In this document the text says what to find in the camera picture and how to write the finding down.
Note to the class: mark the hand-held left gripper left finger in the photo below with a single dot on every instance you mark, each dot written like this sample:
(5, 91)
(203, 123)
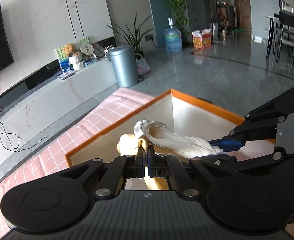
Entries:
(140, 163)

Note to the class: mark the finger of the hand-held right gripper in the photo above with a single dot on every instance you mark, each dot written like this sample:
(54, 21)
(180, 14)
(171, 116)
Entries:
(226, 145)
(261, 160)

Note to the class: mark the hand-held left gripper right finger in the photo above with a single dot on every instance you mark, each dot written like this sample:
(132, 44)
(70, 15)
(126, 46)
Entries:
(153, 165)

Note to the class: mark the white cloth glove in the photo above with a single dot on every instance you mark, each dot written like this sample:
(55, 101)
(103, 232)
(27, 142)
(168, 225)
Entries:
(176, 140)

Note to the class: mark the orange cardboard box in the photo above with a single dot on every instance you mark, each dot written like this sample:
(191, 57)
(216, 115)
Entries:
(191, 110)

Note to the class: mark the black dining chair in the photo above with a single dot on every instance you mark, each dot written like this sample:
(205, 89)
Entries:
(289, 40)

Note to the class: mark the woven checkered bag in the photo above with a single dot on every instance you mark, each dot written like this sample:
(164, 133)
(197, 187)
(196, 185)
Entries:
(142, 65)

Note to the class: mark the grey metal trash can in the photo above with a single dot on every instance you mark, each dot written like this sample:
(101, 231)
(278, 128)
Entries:
(124, 66)

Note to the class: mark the pink checkered tablecloth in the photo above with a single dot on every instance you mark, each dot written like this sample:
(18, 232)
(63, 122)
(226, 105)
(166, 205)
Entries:
(37, 160)

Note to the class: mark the white marble television cabinet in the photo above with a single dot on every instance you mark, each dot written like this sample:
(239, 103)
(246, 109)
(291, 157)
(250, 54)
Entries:
(62, 92)

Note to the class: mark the red gift box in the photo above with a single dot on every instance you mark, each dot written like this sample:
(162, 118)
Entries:
(201, 41)

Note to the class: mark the white floor appliance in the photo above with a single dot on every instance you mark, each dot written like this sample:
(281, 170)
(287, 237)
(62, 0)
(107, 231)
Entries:
(214, 31)

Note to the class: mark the flat grey notebook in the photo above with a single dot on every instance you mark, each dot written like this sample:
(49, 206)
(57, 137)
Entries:
(65, 74)

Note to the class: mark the blue water bottle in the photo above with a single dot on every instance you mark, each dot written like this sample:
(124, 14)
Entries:
(173, 38)

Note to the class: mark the decorative plate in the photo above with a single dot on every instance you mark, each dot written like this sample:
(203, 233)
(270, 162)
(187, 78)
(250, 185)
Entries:
(99, 50)

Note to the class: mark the round white paper fan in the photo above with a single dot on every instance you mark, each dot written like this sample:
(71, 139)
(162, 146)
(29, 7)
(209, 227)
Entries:
(86, 48)

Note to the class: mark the long-leaf potted plant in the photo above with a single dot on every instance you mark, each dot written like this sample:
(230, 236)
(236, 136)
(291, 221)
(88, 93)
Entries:
(134, 33)

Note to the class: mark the brown teddy bear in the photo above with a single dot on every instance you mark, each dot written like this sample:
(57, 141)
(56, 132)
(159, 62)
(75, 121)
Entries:
(69, 50)

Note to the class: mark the green card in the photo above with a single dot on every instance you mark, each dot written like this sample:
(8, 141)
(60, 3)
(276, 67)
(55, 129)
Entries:
(84, 41)

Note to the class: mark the grey sideboard cabinet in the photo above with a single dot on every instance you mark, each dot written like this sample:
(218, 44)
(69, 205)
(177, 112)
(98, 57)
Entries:
(198, 12)

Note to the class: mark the wooden door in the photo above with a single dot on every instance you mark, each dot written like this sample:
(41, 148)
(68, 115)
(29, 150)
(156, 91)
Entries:
(241, 7)

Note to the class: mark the trailing pothos plant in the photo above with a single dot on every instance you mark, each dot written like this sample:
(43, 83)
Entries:
(176, 2)

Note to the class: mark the wall power outlet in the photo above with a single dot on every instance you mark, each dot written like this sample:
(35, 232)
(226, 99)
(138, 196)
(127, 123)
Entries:
(149, 37)

